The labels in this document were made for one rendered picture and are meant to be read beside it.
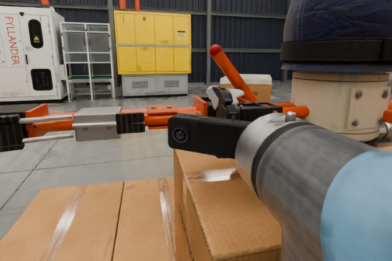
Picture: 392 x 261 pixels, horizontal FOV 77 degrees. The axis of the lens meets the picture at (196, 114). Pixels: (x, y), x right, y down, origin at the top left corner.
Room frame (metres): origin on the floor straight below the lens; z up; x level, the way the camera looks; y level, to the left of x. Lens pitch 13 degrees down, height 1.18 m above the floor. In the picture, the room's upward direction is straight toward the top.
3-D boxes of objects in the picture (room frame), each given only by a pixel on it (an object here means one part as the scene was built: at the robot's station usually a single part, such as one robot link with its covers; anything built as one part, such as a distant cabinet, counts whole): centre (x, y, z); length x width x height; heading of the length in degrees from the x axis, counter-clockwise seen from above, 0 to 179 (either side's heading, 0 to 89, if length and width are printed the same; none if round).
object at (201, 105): (0.46, -0.04, 1.07); 0.10 x 0.08 x 0.06; 12
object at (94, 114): (0.41, 0.17, 1.07); 0.07 x 0.07 x 0.04; 12
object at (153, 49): (7.99, 1.33, 1.24); 2.22 x 0.91 x 2.47; 106
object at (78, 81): (7.31, 3.06, 0.32); 1.25 x 0.52 x 0.63; 106
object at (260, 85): (2.25, -0.47, 0.82); 0.60 x 0.40 x 0.40; 165
